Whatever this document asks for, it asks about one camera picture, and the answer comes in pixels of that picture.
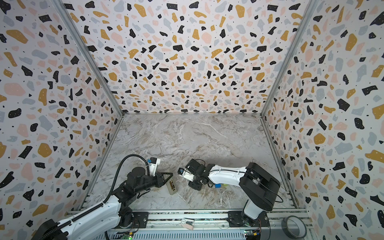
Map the white remote control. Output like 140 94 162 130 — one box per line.
166 179 178 195

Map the pink white tag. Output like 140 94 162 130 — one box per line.
181 218 195 231

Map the black corrugated cable conduit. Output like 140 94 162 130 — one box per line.
31 154 150 240

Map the black tape roll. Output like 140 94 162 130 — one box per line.
282 216 307 240

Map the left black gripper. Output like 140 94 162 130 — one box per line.
134 171 172 195

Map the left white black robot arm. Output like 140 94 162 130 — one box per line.
32 167 173 240

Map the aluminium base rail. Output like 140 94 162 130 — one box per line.
59 209 316 240

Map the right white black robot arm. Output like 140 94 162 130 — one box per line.
178 159 281 227

